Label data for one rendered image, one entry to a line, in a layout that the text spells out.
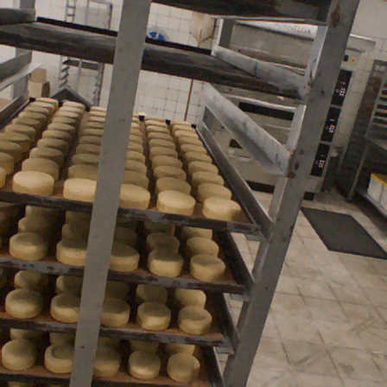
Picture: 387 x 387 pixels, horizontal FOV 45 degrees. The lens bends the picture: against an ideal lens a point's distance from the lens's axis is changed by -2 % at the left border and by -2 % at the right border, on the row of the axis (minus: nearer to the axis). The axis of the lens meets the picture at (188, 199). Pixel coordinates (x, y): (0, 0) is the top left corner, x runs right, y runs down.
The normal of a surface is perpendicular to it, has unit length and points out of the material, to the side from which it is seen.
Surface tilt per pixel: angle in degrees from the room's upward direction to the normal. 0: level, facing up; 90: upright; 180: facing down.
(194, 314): 0
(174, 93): 90
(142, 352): 0
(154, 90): 90
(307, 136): 90
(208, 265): 0
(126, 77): 90
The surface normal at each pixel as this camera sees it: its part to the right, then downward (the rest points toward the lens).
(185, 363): 0.19, -0.92
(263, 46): 0.04, 0.35
